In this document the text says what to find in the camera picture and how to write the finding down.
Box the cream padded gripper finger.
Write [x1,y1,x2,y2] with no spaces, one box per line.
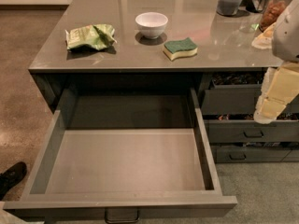
[253,62,299,124]

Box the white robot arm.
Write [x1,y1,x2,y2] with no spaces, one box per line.
[253,0,299,124]

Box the glass jar of snacks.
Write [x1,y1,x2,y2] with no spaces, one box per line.
[259,0,292,32]

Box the green yellow sponge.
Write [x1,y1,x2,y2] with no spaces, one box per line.
[163,37,198,61]

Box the white ceramic bowl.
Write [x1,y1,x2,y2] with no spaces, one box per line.
[135,12,168,39]

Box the crumpled green chip bag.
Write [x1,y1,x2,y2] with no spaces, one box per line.
[65,24,116,50]

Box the black shoe far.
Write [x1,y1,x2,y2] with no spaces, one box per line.
[0,161,27,200]

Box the white trouser leg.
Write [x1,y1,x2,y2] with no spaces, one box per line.
[0,202,26,224]

